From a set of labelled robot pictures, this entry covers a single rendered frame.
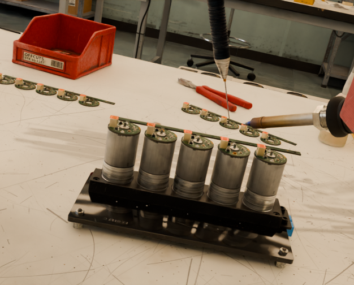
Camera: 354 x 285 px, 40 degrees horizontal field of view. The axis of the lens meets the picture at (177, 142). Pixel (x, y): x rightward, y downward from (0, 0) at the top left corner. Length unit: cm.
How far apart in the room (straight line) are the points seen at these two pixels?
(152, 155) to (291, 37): 444
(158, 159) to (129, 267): 8
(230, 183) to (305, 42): 444
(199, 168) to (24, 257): 14
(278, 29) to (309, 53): 37
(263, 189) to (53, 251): 16
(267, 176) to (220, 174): 3
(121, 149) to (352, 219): 22
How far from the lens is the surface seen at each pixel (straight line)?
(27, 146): 47
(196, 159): 36
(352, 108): 29
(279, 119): 33
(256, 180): 37
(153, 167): 36
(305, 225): 43
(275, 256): 35
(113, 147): 36
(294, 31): 477
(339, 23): 271
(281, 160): 37
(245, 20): 477
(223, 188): 37
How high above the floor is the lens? 95
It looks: 23 degrees down
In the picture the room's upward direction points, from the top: 11 degrees clockwise
